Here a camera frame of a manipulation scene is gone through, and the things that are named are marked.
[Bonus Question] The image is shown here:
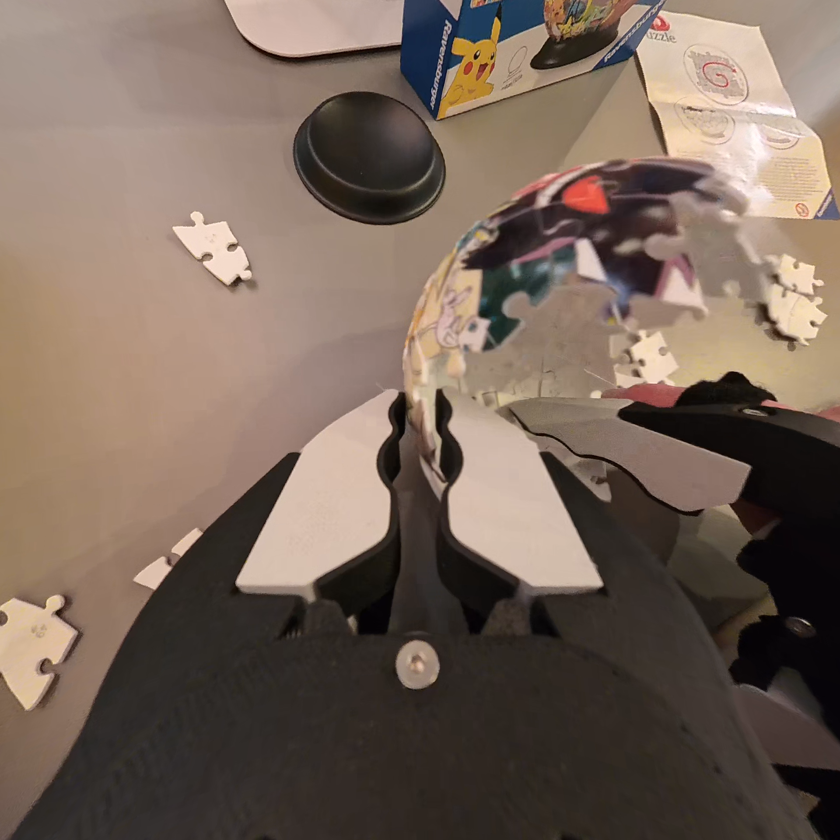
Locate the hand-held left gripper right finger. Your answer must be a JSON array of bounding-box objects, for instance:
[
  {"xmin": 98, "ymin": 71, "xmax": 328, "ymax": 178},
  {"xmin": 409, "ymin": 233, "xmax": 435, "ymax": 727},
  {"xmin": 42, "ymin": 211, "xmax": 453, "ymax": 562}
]
[{"xmin": 438, "ymin": 392, "xmax": 603, "ymax": 616}]

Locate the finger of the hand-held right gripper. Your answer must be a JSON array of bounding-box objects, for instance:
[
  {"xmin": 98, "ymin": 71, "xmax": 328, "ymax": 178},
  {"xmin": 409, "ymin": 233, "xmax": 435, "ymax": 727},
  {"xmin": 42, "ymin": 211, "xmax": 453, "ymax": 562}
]
[{"xmin": 508, "ymin": 400, "xmax": 752, "ymax": 514}]

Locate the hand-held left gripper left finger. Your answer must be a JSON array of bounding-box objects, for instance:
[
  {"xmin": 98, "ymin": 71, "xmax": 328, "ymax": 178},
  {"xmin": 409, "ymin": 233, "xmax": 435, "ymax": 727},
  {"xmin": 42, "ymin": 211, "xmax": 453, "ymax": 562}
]
[{"xmin": 235, "ymin": 389, "xmax": 404, "ymax": 614}]

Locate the colourful puzzle ball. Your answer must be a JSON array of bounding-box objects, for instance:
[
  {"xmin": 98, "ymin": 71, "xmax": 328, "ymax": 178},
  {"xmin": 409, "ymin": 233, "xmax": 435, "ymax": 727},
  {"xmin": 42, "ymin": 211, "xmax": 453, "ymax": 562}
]
[{"xmin": 402, "ymin": 157, "xmax": 769, "ymax": 487}]

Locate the white double puzzle piece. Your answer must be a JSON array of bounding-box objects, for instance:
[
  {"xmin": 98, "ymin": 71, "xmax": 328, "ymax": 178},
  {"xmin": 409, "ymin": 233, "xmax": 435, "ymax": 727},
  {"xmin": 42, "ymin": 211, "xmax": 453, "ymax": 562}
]
[
  {"xmin": 0, "ymin": 595, "xmax": 80, "ymax": 711},
  {"xmin": 172, "ymin": 211, "xmax": 253, "ymax": 287},
  {"xmin": 133, "ymin": 528, "xmax": 204, "ymax": 590}
]

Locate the black round ball stand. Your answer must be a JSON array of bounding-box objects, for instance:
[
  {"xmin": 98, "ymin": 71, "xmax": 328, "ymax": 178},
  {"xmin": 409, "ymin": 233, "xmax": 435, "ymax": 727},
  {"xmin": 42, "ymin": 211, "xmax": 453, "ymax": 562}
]
[{"xmin": 293, "ymin": 92, "xmax": 447, "ymax": 225}]

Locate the blue puzzle box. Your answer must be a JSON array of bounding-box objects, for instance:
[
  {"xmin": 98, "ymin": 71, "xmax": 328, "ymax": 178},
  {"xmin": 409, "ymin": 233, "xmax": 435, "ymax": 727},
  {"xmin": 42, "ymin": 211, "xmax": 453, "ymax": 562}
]
[{"xmin": 400, "ymin": 0, "xmax": 664, "ymax": 121}]

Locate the person's right hand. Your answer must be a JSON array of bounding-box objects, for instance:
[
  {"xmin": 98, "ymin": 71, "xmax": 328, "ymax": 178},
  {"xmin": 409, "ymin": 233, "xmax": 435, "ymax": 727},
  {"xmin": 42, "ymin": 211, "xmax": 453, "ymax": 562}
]
[{"xmin": 600, "ymin": 385, "xmax": 840, "ymax": 538}]

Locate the paper instruction leaflet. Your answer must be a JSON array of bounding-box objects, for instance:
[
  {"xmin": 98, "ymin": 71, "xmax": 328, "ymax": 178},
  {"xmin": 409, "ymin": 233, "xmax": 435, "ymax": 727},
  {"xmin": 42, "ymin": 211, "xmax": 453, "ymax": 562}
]
[{"xmin": 635, "ymin": 10, "xmax": 840, "ymax": 221}]

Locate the white rounded base plate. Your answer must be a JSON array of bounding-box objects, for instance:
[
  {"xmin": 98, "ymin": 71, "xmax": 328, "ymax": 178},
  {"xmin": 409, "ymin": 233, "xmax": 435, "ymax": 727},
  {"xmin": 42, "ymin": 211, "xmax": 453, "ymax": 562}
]
[{"xmin": 223, "ymin": 0, "xmax": 404, "ymax": 60}]

